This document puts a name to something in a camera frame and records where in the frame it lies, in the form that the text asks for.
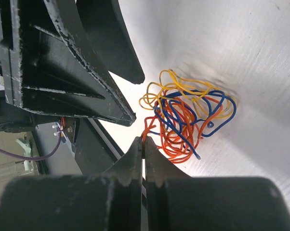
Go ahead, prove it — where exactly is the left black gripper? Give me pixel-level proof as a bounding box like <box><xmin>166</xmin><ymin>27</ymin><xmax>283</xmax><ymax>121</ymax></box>
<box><xmin>0</xmin><ymin>0</ymin><xmax>136</xmax><ymax>132</ymax></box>

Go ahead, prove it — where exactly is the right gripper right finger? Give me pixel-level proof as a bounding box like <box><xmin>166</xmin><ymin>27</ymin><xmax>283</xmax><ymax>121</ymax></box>
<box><xmin>144</xmin><ymin>137</ymin><xmax>290</xmax><ymax>231</ymax></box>

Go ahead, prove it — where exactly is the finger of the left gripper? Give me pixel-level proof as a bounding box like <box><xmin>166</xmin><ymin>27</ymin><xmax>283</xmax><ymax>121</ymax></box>
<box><xmin>76</xmin><ymin>0</ymin><xmax>145</xmax><ymax>84</ymax></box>

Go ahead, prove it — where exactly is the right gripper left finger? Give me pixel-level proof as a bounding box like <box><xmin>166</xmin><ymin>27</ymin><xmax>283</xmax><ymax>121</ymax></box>
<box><xmin>0</xmin><ymin>137</ymin><xmax>142</xmax><ymax>231</ymax></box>

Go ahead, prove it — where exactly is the orange wire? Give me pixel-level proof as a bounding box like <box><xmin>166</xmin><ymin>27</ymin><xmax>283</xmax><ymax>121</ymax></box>
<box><xmin>141</xmin><ymin>96</ymin><xmax>224</xmax><ymax>164</ymax></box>

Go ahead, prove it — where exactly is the blue wire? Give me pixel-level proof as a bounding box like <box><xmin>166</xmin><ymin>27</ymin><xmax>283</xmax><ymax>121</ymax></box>
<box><xmin>149</xmin><ymin>90</ymin><xmax>237</xmax><ymax>160</ymax></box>

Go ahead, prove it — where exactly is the yellow wire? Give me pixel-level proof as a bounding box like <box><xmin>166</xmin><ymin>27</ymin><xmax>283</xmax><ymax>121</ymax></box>
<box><xmin>138</xmin><ymin>68</ymin><xmax>234</xmax><ymax>121</ymax></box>

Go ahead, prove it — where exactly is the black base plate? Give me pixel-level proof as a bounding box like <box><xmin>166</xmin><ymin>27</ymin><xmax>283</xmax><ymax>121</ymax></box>
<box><xmin>37</xmin><ymin>118</ymin><xmax>124</xmax><ymax>175</ymax></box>

